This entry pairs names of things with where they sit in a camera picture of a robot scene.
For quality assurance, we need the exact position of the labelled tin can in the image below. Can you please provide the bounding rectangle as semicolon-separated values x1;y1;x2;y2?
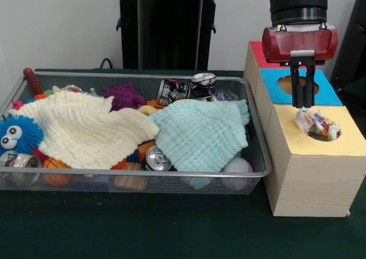
0;150;43;185

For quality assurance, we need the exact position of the wooden box with three holes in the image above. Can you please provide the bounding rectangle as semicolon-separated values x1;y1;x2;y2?
243;40;366;217

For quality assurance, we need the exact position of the black upright stand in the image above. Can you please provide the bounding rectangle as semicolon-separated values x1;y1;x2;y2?
328;0;366;85

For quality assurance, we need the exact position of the silver drink can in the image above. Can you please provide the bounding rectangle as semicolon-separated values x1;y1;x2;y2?
142;145;174;173

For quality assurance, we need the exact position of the white baseball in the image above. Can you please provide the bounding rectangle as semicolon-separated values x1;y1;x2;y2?
221;157;254;191

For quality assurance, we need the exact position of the neighbouring green covered table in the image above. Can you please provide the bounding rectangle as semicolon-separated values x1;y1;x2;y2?
336;75;366;117

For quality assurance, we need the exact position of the crushed black and white can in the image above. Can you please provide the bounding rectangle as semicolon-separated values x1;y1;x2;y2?
190;72;220;101

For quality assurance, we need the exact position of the crushed black and red can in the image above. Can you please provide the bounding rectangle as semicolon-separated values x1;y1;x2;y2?
157;78;192;106

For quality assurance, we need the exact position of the black looped cable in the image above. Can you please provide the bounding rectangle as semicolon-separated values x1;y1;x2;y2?
100;58;117;70

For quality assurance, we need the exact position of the red wooden handle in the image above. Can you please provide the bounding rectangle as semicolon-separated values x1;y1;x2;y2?
23;67;44;95

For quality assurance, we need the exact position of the dark green table cloth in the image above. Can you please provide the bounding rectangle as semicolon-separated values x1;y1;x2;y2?
0;67;366;259

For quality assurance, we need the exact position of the plain wooden block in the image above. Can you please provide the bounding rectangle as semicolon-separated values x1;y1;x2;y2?
114;162;148;192

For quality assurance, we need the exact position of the small orange basketball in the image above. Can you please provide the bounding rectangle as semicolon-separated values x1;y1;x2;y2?
42;157;74;188

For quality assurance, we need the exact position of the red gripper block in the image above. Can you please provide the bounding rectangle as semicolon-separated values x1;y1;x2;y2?
262;26;339;109

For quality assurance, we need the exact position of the colourful polka dot cloth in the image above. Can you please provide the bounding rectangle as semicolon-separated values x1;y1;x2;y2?
294;107;341;142

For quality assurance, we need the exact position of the mint waffle cloth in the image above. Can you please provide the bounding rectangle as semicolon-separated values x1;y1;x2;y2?
148;98;252;173

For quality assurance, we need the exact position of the cream waffle cloth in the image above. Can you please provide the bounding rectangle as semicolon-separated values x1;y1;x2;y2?
10;91;160;170

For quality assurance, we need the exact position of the shallow clear mesh bin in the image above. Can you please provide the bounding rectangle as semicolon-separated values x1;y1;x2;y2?
0;70;272;196

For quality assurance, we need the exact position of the blue spiky ball with eyes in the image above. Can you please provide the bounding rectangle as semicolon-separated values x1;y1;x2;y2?
0;114;45;157

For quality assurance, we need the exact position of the purple spiky toy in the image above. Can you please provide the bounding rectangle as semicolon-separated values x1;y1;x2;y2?
102;83;148;111

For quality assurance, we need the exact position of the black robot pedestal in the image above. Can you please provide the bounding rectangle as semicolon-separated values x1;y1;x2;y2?
110;0;231;70

